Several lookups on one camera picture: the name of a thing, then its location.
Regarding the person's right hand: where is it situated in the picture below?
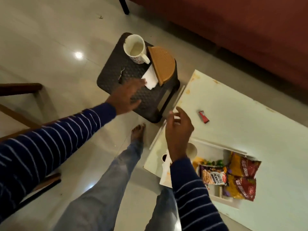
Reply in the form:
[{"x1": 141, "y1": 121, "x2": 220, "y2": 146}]
[{"x1": 165, "y1": 106, "x2": 195, "y2": 163}]

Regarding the person's left hand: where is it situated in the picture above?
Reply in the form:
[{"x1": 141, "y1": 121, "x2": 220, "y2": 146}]
[{"x1": 106, "y1": 78, "x2": 148, "y2": 115}]

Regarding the person's right forearm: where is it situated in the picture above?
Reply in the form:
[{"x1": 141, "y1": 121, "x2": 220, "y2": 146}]
[{"x1": 170, "y1": 156, "x2": 229, "y2": 231}]

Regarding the person's left forearm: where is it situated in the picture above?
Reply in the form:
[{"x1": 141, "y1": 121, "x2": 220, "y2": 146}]
[{"x1": 0, "y1": 102, "x2": 117, "y2": 223}]

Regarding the black plastic stool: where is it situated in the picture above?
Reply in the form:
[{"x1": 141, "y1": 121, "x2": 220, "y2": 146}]
[{"x1": 96, "y1": 32, "x2": 181, "y2": 124}]

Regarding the person's left foot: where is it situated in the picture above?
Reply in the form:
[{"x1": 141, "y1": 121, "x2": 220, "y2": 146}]
[{"x1": 131, "y1": 123, "x2": 147, "y2": 143}]

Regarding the white tissue paper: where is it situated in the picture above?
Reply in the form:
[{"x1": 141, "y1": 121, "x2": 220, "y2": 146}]
[{"x1": 141, "y1": 64, "x2": 160, "y2": 90}]

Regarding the white paper cup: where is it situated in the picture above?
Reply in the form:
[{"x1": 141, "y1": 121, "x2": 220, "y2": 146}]
[{"x1": 186, "y1": 142, "x2": 198, "y2": 159}]

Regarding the brown half-round wooden board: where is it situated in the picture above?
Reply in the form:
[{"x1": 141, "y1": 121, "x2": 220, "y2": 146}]
[{"x1": 147, "y1": 46, "x2": 176, "y2": 86}]

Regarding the white tray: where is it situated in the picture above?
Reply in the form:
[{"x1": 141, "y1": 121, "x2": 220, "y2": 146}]
[{"x1": 159, "y1": 138, "x2": 248, "y2": 210}]

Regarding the orange snack packet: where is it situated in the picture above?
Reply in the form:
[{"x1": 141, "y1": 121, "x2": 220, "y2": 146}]
[{"x1": 192, "y1": 156, "x2": 208, "y2": 171}]

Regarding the white ceramic mug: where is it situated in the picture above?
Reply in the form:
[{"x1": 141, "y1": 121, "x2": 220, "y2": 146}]
[{"x1": 123, "y1": 34, "x2": 151, "y2": 65}]

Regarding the peanut snack packet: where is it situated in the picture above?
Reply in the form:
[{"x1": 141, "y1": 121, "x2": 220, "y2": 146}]
[{"x1": 199, "y1": 165, "x2": 228, "y2": 186}]

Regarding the red yellow snack packet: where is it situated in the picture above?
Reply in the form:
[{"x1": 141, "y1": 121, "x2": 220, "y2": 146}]
[
  {"x1": 223, "y1": 174, "x2": 257, "y2": 202},
  {"x1": 227, "y1": 151, "x2": 262, "y2": 179}
]

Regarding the person's left leg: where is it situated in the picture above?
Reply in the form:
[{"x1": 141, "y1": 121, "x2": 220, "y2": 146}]
[{"x1": 53, "y1": 139, "x2": 145, "y2": 231}]

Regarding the person's leg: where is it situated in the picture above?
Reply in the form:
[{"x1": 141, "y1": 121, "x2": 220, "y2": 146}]
[
  {"x1": 144, "y1": 187, "x2": 181, "y2": 231},
  {"x1": 53, "y1": 139, "x2": 145, "y2": 231}
]

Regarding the person's right leg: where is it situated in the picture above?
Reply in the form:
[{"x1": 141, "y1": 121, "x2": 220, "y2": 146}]
[{"x1": 144, "y1": 187, "x2": 181, "y2": 231}]

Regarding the black sofa leg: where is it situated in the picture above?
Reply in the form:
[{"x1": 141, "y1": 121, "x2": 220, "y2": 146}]
[{"x1": 118, "y1": 0, "x2": 130, "y2": 15}]

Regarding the red sofa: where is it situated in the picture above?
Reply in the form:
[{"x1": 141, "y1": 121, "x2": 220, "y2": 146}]
[{"x1": 125, "y1": 0, "x2": 308, "y2": 105}]

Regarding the brown wooden chair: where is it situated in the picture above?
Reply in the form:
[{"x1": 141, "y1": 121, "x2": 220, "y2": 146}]
[{"x1": 0, "y1": 83, "x2": 62, "y2": 211}]

